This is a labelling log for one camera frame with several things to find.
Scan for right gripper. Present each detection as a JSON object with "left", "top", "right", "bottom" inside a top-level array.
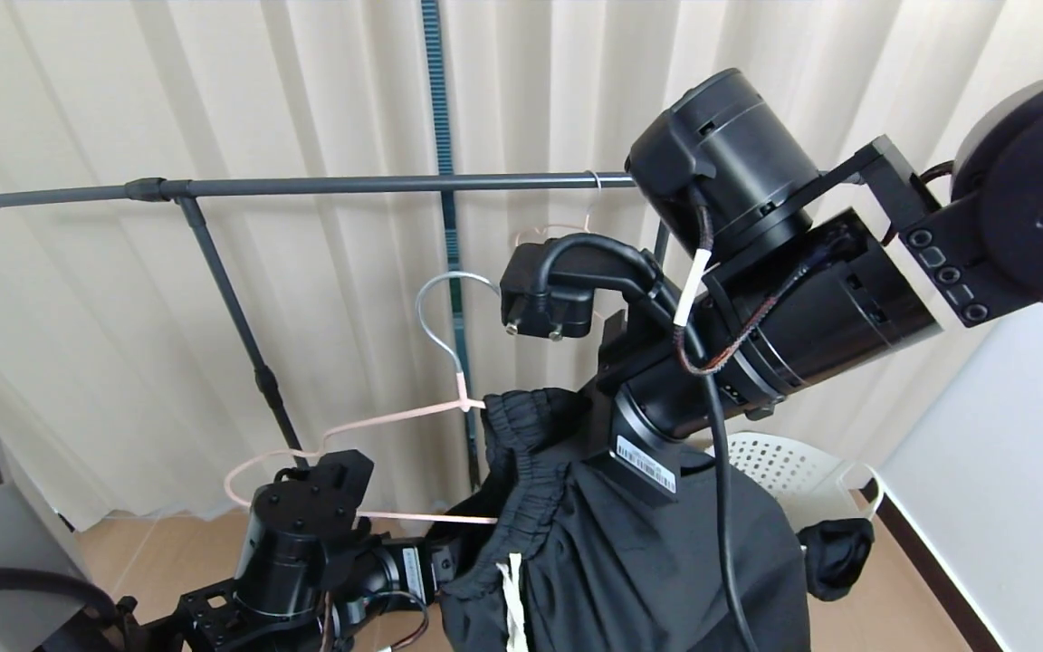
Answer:
[{"left": 578, "top": 312, "right": 803, "bottom": 501}]

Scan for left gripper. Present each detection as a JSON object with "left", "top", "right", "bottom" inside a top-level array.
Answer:
[{"left": 354, "top": 534, "right": 452, "bottom": 609}]

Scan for pink clothes hanger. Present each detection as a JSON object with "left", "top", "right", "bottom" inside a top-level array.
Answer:
[
  {"left": 512, "top": 170, "right": 627, "bottom": 322},
  {"left": 223, "top": 270, "right": 502, "bottom": 528}
]

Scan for black shorts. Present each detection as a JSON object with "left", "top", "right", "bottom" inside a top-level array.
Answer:
[{"left": 438, "top": 385, "right": 812, "bottom": 652}]

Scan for black heap of clothes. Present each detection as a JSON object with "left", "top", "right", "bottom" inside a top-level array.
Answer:
[{"left": 798, "top": 518, "right": 876, "bottom": 603}]

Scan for white laundry basket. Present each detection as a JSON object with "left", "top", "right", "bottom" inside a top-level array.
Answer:
[{"left": 707, "top": 433, "right": 886, "bottom": 553}]

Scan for black clothes rack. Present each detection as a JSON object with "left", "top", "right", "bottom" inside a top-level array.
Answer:
[{"left": 0, "top": 170, "right": 672, "bottom": 472}]

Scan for beige curtain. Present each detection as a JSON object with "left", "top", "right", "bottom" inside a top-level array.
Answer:
[
  {"left": 440, "top": 0, "right": 1043, "bottom": 490},
  {"left": 0, "top": 0, "right": 477, "bottom": 535}
]

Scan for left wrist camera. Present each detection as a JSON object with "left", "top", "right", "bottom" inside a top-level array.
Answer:
[{"left": 254, "top": 448, "right": 376, "bottom": 535}]

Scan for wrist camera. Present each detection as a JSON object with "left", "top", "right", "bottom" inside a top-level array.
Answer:
[
  {"left": 254, "top": 448, "right": 376, "bottom": 535},
  {"left": 497, "top": 241, "right": 663, "bottom": 386}
]

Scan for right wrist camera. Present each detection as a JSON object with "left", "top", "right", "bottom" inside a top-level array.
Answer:
[{"left": 497, "top": 241, "right": 663, "bottom": 386}]

